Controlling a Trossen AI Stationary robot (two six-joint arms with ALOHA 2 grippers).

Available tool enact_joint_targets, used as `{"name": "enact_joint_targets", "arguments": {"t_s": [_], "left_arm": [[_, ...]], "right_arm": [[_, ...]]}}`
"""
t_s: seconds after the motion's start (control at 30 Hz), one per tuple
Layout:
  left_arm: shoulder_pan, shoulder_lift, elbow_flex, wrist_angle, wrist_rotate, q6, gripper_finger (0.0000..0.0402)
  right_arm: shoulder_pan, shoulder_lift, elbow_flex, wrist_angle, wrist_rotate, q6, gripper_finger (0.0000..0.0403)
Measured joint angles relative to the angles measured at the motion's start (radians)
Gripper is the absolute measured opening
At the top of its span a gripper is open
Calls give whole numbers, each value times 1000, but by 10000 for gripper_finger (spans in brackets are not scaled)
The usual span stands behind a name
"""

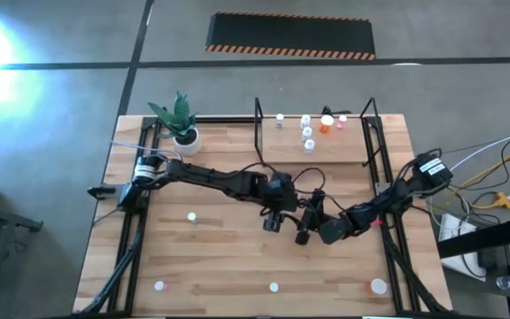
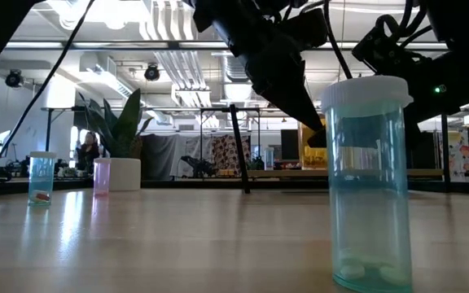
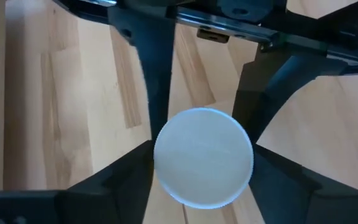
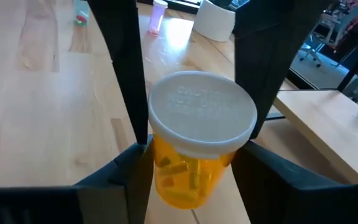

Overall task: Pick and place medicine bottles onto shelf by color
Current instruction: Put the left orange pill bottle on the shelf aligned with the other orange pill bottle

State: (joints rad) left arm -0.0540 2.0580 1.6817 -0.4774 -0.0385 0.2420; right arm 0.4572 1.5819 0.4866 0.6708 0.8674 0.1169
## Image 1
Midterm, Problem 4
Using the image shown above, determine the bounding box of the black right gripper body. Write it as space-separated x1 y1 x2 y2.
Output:
294 189 356 246

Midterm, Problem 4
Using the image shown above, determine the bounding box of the black table clamp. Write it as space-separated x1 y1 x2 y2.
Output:
321 105 353 118

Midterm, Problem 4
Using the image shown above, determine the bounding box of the yellow cable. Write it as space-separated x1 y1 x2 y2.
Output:
478 152 510 178

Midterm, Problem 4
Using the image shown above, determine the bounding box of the black hazard-striped floor mat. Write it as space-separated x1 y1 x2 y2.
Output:
205 12 377 62

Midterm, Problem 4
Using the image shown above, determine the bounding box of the white plant pot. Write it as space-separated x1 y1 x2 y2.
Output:
173 128 202 156

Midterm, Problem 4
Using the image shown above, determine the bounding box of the green artificial plant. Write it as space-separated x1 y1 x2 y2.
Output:
147 90 198 141

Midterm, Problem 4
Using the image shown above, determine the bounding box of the large orange medicine bottle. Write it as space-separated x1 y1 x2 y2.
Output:
364 277 389 297

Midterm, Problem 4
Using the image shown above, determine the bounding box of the black aluminium rig frame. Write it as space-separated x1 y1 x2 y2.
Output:
77 113 453 318

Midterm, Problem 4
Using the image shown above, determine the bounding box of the black cart beam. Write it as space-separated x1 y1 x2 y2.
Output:
436 215 510 261

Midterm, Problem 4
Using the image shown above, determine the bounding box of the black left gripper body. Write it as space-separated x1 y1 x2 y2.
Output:
259 171 300 234

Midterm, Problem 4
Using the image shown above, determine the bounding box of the white power box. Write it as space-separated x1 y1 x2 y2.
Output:
438 212 489 283

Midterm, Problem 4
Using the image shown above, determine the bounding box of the white cable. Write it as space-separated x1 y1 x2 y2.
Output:
440 135 510 178

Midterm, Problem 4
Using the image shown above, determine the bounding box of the wooden shelf with black frame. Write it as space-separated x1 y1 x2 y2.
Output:
253 96 387 168

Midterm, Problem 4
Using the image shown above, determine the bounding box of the yellow power plug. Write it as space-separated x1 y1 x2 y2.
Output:
471 191 510 211

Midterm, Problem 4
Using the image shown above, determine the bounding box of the grey stand leg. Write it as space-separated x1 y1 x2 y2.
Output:
0 198 44 234

